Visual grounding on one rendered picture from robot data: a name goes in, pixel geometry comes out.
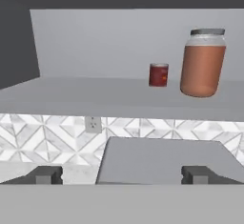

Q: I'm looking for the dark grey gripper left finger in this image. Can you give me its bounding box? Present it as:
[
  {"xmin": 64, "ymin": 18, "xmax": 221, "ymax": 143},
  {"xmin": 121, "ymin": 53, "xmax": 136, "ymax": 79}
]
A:
[{"xmin": 3, "ymin": 165, "xmax": 64, "ymax": 185}]

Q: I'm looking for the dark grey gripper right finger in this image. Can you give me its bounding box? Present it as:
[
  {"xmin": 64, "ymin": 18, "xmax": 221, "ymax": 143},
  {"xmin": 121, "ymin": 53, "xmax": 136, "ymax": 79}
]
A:
[{"xmin": 180, "ymin": 165, "xmax": 243, "ymax": 185}]

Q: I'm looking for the flat grey digital scale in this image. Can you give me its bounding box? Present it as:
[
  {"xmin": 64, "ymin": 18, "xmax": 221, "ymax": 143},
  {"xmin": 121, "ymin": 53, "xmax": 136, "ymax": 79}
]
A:
[{"xmin": 95, "ymin": 136, "xmax": 244, "ymax": 185}]

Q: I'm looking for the amber honey bottle grey lid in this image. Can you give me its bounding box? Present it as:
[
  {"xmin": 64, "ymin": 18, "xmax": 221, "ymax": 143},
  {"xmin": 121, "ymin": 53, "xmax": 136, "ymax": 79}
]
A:
[{"xmin": 179, "ymin": 28, "xmax": 228, "ymax": 98}]

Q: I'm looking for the small red can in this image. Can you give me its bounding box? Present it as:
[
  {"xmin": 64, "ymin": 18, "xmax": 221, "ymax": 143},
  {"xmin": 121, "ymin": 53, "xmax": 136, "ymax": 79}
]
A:
[{"xmin": 148, "ymin": 63, "xmax": 170, "ymax": 88}]

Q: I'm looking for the white wall power socket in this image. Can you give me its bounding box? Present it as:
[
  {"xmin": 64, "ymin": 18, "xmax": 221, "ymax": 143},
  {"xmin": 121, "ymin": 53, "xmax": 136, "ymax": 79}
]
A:
[{"xmin": 84, "ymin": 116, "xmax": 103, "ymax": 134}]

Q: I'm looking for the grey open wall cabinet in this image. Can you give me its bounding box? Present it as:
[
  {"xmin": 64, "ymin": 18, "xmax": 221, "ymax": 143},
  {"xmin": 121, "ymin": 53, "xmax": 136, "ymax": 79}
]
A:
[{"xmin": 0, "ymin": 0, "xmax": 244, "ymax": 123}]

